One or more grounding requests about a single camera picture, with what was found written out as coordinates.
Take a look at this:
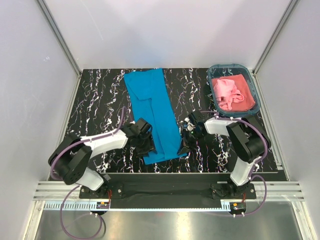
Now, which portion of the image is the blue t shirt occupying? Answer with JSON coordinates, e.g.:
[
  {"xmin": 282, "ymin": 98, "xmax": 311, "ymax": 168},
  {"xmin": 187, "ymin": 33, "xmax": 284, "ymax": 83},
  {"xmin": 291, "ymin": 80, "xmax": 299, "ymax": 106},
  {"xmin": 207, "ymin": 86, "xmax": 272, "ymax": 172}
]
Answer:
[{"xmin": 124, "ymin": 68, "xmax": 187, "ymax": 165}]

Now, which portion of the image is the aluminium front rail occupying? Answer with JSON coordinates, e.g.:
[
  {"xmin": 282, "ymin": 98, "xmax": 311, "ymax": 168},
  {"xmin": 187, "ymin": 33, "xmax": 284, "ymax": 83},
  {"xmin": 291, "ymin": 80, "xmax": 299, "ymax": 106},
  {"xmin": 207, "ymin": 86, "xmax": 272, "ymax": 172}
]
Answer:
[{"xmin": 33, "ymin": 181, "xmax": 304, "ymax": 201}]

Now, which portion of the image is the right small circuit board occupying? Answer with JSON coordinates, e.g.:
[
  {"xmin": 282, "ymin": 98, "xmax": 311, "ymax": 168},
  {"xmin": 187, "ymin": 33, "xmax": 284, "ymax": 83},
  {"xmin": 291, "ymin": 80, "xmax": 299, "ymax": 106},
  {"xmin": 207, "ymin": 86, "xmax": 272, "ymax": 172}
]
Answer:
[{"xmin": 230, "ymin": 202, "xmax": 247, "ymax": 211}]

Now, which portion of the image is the aluminium frame post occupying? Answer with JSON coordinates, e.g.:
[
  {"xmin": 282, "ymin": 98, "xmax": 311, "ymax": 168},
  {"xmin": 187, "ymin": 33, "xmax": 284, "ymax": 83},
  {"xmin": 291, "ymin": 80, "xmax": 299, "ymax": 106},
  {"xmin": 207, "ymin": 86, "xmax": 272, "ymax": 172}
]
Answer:
[
  {"xmin": 252, "ymin": 0, "xmax": 300, "ymax": 76},
  {"xmin": 35, "ymin": 0, "xmax": 82, "ymax": 77}
]

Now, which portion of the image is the left aluminium frame post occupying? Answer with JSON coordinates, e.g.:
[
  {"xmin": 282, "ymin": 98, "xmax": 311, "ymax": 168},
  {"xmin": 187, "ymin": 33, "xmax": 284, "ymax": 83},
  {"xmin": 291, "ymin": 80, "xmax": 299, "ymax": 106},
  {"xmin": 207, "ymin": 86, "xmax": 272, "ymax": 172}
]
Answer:
[{"xmin": 35, "ymin": 0, "xmax": 82, "ymax": 77}]

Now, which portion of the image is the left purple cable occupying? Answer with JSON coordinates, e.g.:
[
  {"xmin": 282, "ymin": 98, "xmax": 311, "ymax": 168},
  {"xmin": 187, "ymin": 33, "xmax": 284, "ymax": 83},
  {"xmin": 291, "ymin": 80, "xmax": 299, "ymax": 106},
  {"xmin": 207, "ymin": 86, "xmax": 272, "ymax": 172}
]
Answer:
[{"xmin": 49, "ymin": 106, "xmax": 107, "ymax": 239}]

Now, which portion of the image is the small circuit board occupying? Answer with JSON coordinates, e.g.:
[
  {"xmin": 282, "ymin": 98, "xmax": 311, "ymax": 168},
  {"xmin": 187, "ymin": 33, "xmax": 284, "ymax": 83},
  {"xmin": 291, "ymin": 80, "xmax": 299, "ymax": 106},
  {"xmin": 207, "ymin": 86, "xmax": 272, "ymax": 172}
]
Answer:
[
  {"xmin": 230, "ymin": 202, "xmax": 247, "ymax": 211},
  {"xmin": 96, "ymin": 201, "xmax": 110, "ymax": 210}
]

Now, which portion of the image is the purple cable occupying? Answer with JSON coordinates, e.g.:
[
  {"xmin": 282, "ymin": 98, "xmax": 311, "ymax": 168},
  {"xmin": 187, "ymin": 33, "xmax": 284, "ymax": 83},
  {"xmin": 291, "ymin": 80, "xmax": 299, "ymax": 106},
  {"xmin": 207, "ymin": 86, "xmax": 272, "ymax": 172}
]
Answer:
[
  {"xmin": 49, "ymin": 106, "xmax": 107, "ymax": 239},
  {"xmin": 199, "ymin": 110, "xmax": 270, "ymax": 216}
]

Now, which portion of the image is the right aluminium frame post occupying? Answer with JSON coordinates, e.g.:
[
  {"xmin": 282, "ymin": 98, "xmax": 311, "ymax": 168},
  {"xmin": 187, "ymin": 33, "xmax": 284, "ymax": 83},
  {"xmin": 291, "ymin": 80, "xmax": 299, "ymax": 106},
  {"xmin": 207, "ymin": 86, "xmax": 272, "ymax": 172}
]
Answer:
[{"xmin": 252, "ymin": 0, "xmax": 300, "ymax": 76}]

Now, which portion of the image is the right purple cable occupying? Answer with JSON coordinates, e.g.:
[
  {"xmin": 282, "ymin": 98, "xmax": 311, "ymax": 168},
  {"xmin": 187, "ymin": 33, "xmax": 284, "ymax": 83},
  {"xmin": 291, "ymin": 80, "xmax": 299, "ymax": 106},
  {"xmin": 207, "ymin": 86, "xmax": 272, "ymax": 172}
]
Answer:
[{"xmin": 199, "ymin": 110, "xmax": 270, "ymax": 216}]

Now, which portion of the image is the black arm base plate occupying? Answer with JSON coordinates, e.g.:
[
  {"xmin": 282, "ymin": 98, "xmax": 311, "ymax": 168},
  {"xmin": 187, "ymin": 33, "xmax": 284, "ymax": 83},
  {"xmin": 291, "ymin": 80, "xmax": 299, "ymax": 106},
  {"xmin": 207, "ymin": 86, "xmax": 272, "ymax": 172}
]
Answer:
[{"xmin": 79, "ymin": 173, "xmax": 257, "ymax": 200}]

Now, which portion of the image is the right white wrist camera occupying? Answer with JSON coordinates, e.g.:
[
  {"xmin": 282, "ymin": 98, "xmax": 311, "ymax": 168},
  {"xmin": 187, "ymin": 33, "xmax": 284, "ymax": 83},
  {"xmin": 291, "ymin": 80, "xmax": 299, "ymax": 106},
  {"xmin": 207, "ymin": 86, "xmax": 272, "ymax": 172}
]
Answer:
[{"xmin": 183, "ymin": 117, "xmax": 195, "ymax": 132}]

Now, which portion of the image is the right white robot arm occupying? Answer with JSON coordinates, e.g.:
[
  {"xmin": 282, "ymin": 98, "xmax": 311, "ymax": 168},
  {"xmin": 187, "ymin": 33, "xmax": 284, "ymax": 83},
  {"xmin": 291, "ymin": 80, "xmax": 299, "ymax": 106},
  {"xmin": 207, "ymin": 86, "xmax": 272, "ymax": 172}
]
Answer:
[{"xmin": 177, "ymin": 110, "xmax": 271, "ymax": 199}]

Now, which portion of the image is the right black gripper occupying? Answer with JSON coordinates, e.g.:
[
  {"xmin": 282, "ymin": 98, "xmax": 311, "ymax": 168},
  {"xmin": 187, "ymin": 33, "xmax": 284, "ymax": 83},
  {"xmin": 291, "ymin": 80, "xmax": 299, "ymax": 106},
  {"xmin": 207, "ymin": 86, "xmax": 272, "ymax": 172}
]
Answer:
[{"xmin": 177, "ymin": 128, "xmax": 205, "ymax": 156}]

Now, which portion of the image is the light pink t shirt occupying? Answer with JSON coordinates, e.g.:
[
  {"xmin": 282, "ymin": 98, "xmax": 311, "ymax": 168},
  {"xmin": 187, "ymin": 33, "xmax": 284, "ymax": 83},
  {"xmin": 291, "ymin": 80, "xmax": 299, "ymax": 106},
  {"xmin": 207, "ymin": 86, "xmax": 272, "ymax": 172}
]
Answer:
[{"xmin": 213, "ymin": 79, "xmax": 245, "ymax": 111}]

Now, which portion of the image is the left small circuit board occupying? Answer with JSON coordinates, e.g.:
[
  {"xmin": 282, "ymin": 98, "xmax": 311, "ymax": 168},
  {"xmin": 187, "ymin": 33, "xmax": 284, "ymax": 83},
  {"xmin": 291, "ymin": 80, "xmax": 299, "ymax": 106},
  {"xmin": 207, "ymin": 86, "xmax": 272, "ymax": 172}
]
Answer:
[{"xmin": 96, "ymin": 201, "xmax": 110, "ymax": 210}]

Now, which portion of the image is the white slotted cable duct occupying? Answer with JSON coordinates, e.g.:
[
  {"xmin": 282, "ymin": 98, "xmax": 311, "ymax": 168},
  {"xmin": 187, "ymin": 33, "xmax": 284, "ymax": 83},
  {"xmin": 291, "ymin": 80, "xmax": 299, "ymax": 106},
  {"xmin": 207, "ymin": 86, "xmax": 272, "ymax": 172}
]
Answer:
[{"xmin": 44, "ymin": 200, "xmax": 231, "ymax": 212}]

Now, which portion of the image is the teal transparent plastic bin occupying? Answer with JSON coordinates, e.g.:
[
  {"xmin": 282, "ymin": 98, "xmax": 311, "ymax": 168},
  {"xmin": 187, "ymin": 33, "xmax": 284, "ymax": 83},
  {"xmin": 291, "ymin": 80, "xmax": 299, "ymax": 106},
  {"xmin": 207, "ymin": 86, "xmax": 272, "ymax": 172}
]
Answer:
[{"xmin": 207, "ymin": 63, "xmax": 261, "ymax": 118}]

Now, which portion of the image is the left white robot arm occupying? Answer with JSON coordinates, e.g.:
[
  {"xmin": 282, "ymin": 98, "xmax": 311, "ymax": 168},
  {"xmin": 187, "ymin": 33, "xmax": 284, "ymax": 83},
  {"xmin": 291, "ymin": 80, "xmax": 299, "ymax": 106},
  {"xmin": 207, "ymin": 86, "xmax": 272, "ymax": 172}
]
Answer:
[{"xmin": 48, "ymin": 118, "xmax": 157, "ymax": 198}]

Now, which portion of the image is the salmon pink folded t shirt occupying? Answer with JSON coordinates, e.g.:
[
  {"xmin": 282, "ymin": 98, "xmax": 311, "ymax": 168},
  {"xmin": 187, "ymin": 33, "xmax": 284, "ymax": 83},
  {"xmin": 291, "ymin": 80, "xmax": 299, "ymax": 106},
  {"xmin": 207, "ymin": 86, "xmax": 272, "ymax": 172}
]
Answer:
[{"xmin": 211, "ymin": 74, "xmax": 256, "ymax": 112}]

